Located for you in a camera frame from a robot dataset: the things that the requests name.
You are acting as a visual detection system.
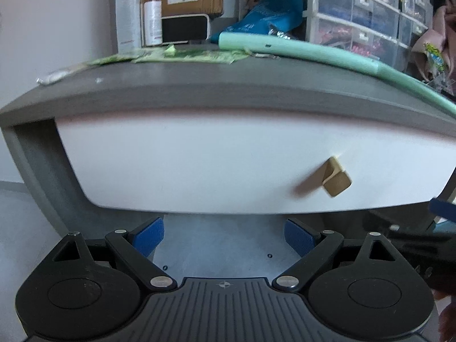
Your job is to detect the brass drawer knob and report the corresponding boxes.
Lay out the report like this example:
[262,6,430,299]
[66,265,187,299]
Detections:
[321,157,352,198]

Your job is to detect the white drawer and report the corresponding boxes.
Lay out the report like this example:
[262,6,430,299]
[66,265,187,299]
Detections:
[56,110,455,214]

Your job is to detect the clear plastic drawer organizer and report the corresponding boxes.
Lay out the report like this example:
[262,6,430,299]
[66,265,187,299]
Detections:
[303,0,433,72]

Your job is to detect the acrylic cartoon figure stand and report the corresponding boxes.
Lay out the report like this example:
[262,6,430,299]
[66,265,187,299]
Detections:
[424,42,454,97]

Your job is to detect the grey wooden desk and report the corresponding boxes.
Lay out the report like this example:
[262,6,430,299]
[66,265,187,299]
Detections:
[1,58,455,235]

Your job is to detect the green cartoon sachet packet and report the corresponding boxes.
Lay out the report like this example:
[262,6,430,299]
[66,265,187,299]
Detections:
[81,48,165,67]

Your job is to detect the cotton swab packet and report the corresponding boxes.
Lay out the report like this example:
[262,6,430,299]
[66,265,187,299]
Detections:
[36,64,87,86]

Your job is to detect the green label sachet packet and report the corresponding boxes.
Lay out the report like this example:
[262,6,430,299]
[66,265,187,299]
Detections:
[132,45,250,64]

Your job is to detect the torn white wrapper scrap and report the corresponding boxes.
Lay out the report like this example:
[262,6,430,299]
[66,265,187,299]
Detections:
[249,52,280,60]

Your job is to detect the pink cloth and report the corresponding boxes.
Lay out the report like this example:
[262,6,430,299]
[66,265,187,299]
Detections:
[411,0,455,82]

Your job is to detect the mint electric fly swatter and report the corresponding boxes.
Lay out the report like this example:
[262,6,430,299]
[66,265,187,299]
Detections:
[211,32,455,117]

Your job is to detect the clear toner bottle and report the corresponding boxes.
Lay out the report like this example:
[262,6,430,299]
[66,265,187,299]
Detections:
[141,0,162,47]

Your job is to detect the white black smart display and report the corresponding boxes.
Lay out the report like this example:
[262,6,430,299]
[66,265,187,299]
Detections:
[162,14,211,44]

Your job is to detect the blue plastic bag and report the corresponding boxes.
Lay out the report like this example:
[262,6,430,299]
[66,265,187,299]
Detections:
[210,0,304,43]

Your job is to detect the white tall carton box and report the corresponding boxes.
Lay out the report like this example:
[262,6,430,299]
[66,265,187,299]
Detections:
[115,0,141,53]

